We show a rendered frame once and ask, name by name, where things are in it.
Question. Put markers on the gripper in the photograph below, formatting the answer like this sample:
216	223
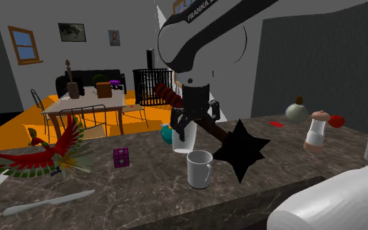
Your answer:
196	97

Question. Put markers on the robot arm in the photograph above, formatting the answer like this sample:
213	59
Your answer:
330	203

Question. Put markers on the white tumbler cup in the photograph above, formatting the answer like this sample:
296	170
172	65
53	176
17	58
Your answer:
190	140

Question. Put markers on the teal round vase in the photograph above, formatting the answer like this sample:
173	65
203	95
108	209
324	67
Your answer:
166	135

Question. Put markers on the white mug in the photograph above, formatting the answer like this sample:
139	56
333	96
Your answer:
198	168

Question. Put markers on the black barred crib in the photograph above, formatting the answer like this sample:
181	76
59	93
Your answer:
151	86

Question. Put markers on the black tall speaker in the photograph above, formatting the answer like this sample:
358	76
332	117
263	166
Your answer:
150	59

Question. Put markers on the red flat card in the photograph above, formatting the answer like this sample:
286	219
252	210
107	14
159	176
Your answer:
276	124

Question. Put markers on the purple puzzle cube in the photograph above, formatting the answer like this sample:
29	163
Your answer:
121	158

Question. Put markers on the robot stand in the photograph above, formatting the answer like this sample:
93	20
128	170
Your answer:
234	207

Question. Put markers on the grey round bottle, brown cork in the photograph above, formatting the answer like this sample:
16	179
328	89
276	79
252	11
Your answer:
296	112

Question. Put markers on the brown framed window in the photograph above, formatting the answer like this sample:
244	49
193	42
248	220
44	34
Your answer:
24	44
180	6

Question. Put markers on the wooden dining table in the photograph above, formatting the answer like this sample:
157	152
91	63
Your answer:
85	103

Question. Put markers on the black sofa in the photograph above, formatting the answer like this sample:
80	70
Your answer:
88	76

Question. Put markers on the white and tan grinder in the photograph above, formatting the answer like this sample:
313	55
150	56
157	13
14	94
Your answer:
316	135

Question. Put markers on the red apple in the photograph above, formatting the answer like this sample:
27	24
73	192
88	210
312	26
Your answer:
336	121

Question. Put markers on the red bird figure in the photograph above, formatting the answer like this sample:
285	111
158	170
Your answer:
43	156

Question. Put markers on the grey table knife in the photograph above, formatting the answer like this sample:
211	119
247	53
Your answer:
46	202

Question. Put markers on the small portrait wall picture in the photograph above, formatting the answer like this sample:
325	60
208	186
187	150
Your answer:
114	38

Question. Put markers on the dark landscape wall picture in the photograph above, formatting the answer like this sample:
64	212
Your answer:
72	32

